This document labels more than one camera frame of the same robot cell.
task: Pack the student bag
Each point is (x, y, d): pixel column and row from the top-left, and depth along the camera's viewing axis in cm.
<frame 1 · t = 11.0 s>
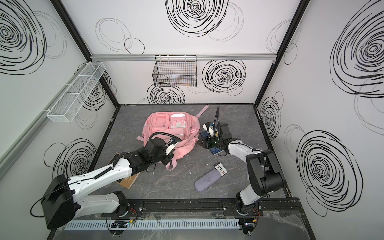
left hand: (173, 148, 80), fingers closed
right hand: (197, 142, 87), fingers open
pink student backpack: (186, 126, 98), point 9 cm above the table
blue book yellow label: (215, 150, 96), on the table
purple glasses case: (204, 182, 80), point 4 cm above the table
small black white card box: (219, 167, 89), on the table

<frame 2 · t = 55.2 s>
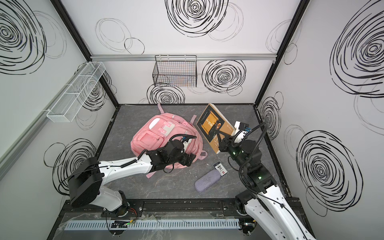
left hand: (192, 153, 81), fingers open
right hand: (215, 133, 66), fingers closed
pink student backpack: (151, 131, 99), point 7 cm above the table
brown book: (211, 123, 72), point 31 cm above the table
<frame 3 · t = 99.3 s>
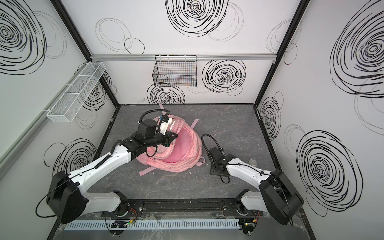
left hand: (177, 134, 78), fingers closed
right hand: (213, 172, 86), fingers open
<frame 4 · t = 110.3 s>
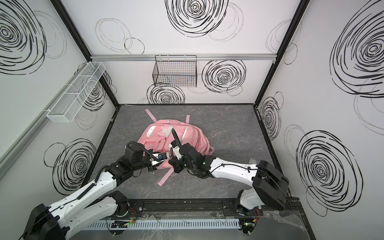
left hand: (164, 153, 79), fingers closed
right hand: (166, 164, 75), fingers closed
pink student backpack: (158, 136, 92), point 10 cm above the table
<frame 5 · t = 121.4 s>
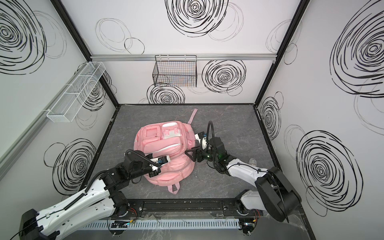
left hand: (165, 157, 75), fingers closed
right hand: (187, 152, 80), fingers open
pink student backpack: (173, 138, 88), point 12 cm above the table
